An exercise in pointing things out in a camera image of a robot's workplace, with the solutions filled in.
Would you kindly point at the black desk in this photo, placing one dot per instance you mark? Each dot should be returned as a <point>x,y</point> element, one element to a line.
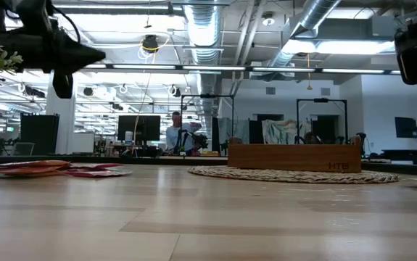
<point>407,154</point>

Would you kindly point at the pale patterned cloth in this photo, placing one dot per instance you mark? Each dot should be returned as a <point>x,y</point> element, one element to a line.
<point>280,132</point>

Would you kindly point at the black background robot arm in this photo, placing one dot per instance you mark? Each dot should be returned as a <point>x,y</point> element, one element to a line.
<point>195,139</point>

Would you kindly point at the person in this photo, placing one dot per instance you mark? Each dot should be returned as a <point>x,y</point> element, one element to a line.
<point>174,136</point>

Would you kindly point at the black ceiling device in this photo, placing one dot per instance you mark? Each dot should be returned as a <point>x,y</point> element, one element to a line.
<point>150,42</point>

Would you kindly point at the yellow hanging pendant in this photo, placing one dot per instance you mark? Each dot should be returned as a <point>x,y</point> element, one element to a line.
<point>309,87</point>

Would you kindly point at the silver ribbed air duct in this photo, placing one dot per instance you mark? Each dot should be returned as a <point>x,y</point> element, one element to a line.
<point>202,32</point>
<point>320,11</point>

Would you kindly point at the wooden tea box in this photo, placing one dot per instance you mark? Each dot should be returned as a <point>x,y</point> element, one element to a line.
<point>295,157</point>

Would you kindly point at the black computer monitor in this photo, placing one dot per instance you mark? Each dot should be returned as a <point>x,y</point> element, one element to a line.
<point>139,127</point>

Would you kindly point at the round woven placemat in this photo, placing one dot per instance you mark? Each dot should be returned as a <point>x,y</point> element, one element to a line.
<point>230,174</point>

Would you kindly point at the black metal frame stand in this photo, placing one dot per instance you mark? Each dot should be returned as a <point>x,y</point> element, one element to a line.
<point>320,99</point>

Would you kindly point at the white ceiling sensor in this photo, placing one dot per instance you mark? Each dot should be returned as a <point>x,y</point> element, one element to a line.
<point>268,20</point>

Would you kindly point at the black aluminium table frame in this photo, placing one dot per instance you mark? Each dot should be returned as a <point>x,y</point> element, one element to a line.
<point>85,160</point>

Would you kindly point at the white building column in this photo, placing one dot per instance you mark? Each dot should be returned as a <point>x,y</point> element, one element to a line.
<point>61,123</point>

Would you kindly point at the black partition panel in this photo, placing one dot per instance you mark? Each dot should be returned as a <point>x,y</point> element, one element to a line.
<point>39,134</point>

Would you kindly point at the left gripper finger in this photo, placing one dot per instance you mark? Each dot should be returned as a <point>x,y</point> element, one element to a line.
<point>85,56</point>
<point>63,85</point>

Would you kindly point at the black wall monitor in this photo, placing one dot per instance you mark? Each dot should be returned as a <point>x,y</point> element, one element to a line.
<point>405,127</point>

